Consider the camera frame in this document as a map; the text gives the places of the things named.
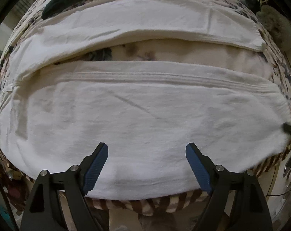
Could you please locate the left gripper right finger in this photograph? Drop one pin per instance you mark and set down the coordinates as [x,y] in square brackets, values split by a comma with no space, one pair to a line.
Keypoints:
[249,210]

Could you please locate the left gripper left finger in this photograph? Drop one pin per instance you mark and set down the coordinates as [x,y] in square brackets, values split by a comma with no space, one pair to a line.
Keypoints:
[43,209]

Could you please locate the grey knitted cloth pile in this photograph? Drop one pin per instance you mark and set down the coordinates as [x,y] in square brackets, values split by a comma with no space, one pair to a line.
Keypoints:
[277,25]

